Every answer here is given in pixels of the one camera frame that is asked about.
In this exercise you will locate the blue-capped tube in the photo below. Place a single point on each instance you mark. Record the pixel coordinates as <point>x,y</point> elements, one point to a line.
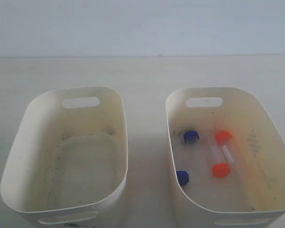
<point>190,137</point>
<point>183,178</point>

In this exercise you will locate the orange-capped tube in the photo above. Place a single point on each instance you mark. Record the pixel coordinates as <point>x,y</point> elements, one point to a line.
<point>220,168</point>
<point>223,139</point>

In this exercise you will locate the white plastic bin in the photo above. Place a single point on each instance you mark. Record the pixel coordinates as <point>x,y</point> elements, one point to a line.
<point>253,194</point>
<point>67,167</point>

